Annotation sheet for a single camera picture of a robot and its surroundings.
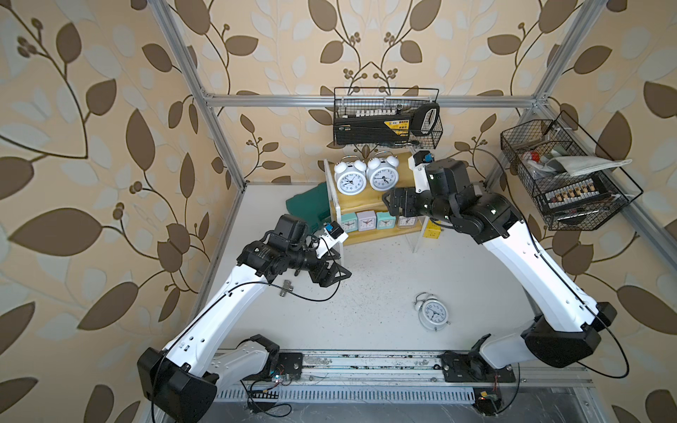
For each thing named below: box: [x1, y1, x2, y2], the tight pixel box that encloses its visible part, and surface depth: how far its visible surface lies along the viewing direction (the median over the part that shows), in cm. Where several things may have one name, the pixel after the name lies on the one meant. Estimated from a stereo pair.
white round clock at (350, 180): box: [334, 159, 367, 196], surface depth 70 cm
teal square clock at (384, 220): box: [376, 211, 396, 231], surface depth 86 cm
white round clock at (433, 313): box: [413, 291, 451, 333], surface depth 82 cm
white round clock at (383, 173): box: [366, 155, 400, 193], surface depth 70 cm
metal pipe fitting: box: [279, 279, 294, 297], surface depth 91 cm
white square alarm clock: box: [357, 210, 377, 232], surface depth 85 cm
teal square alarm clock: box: [340, 211, 359, 233], surface depth 85 cm
